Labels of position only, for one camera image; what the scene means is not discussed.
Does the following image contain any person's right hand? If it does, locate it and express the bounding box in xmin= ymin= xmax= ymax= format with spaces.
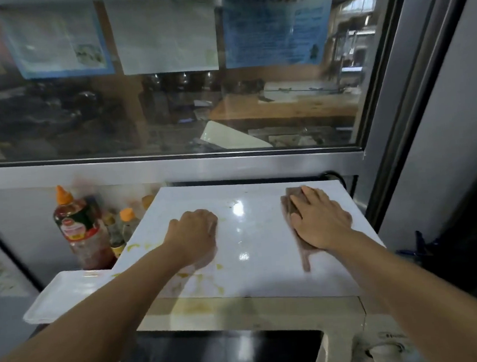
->
xmin=286 ymin=181 xmax=356 ymax=254

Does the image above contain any person's left hand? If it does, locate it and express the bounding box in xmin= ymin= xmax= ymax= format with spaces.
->
xmin=160 ymin=208 xmax=223 ymax=270

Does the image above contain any black power cord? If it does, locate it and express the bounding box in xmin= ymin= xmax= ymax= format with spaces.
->
xmin=319 ymin=170 xmax=347 ymax=193

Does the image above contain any dark sauce bottle orange cap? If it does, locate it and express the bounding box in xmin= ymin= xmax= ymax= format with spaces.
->
xmin=119 ymin=207 xmax=142 ymax=243

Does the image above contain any person's left forearm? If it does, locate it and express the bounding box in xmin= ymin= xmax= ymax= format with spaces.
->
xmin=0 ymin=240 xmax=196 ymax=362

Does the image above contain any person's right forearm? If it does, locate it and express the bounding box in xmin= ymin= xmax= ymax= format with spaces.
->
xmin=333 ymin=220 xmax=477 ymax=362

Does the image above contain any white microwave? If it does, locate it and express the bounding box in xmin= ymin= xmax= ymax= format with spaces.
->
xmin=105 ymin=168 xmax=418 ymax=362

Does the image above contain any wooden worktable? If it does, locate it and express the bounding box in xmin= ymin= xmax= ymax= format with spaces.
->
xmin=206 ymin=82 xmax=362 ymax=128

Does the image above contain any brown cleaning cloth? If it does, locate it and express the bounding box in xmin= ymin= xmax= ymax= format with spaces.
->
xmin=279 ymin=185 xmax=325 ymax=275

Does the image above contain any red sauce bottle orange cap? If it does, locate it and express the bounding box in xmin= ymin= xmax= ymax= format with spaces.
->
xmin=51 ymin=181 xmax=119 ymax=274

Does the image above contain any blue bordered paper notice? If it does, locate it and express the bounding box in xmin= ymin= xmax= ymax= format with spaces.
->
xmin=0 ymin=1 xmax=115 ymax=82

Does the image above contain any white rectangular plate orange print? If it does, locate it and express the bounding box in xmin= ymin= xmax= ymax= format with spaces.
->
xmin=19 ymin=267 xmax=118 ymax=327

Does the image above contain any blue plastic clip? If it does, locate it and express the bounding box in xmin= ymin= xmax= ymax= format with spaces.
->
xmin=395 ymin=229 xmax=439 ymax=262

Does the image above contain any plain white paper notice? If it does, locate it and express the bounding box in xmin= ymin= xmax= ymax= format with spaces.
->
xmin=102 ymin=0 xmax=220 ymax=79

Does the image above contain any small green glass bottle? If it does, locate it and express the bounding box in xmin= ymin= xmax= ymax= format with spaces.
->
xmin=103 ymin=212 xmax=129 ymax=260

